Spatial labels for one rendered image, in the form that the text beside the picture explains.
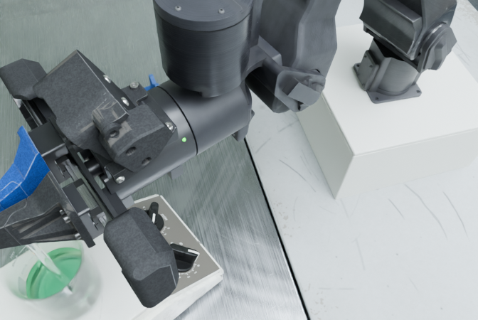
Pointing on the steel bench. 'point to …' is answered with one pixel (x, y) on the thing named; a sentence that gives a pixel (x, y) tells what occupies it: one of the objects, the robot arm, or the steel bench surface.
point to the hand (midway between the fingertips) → (6, 216)
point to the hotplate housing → (168, 312)
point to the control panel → (174, 225)
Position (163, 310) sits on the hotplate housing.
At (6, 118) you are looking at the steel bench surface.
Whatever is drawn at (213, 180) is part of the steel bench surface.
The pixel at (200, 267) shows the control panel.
